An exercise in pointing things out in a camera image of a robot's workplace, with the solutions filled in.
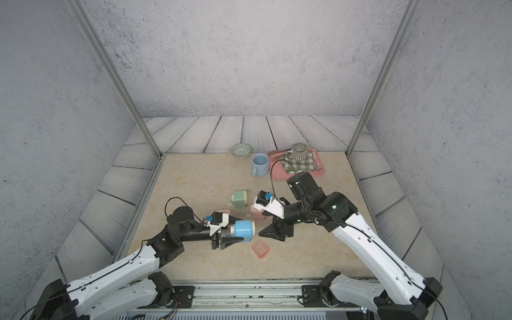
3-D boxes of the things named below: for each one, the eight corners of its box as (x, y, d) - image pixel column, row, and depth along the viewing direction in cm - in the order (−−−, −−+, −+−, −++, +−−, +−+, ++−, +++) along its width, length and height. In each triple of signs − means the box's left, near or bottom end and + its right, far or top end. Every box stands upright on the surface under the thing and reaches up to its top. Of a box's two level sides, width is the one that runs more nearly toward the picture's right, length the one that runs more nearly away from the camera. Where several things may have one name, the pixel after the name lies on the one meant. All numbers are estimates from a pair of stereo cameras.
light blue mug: (252, 177, 110) (251, 170, 105) (253, 160, 118) (252, 153, 113) (269, 177, 110) (269, 170, 105) (268, 160, 118) (268, 152, 113)
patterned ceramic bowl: (231, 161, 119) (230, 156, 115) (233, 149, 126) (232, 143, 122) (250, 161, 119) (249, 156, 115) (251, 148, 126) (250, 143, 122)
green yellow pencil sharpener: (230, 209, 100) (228, 200, 93) (232, 199, 103) (230, 190, 97) (247, 208, 99) (245, 200, 93) (247, 199, 103) (246, 190, 97)
